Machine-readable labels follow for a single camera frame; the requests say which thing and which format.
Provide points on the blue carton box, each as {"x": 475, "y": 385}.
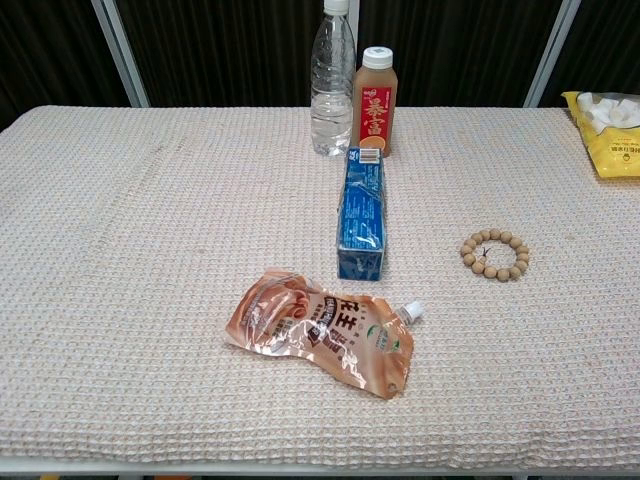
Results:
{"x": 362, "y": 220}

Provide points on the orange spouted refill pouch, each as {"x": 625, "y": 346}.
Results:
{"x": 320, "y": 325}

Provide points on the red label juice bottle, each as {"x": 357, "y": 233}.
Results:
{"x": 373, "y": 112}

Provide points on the clear plastic water bottle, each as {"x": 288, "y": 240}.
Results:
{"x": 330, "y": 100}

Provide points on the beige waffle weave table cloth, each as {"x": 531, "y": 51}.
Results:
{"x": 150, "y": 280}

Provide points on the dark pleated curtain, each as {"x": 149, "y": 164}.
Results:
{"x": 225, "y": 50}

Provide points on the yellow snack bag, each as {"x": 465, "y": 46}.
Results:
{"x": 612, "y": 145}

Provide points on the grey metal frame post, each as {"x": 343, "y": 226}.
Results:
{"x": 552, "y": 50}
{"x": 122, "y": 50}

